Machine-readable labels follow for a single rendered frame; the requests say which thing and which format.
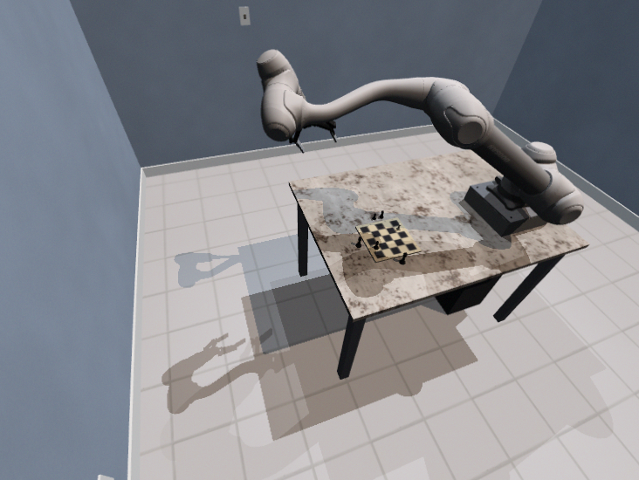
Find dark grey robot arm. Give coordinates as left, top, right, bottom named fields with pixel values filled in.
left=257, top=50, right=584, bottom=225

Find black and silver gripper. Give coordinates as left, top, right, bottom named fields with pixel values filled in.
left=289, top=121, right=337, bottom=153

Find black and cream chessboard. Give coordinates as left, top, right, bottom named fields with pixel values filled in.
left=355, top=217, right=421, bottom=263

